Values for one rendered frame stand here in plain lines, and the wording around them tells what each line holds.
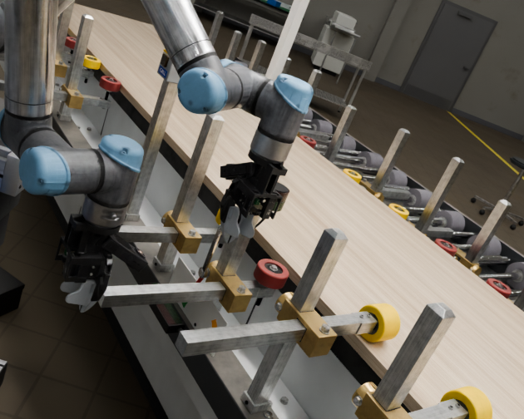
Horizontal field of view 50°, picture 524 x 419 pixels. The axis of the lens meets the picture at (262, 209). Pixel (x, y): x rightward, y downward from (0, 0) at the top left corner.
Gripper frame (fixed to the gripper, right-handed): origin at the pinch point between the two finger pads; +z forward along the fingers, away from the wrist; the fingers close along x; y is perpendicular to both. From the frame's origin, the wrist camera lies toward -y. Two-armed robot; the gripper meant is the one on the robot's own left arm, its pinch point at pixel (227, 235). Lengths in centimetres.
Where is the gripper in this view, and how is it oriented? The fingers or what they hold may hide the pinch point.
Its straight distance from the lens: 118.4
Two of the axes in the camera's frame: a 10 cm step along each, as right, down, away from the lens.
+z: -3.6, 8.5, 3.8
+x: 7.8, 0.5, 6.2
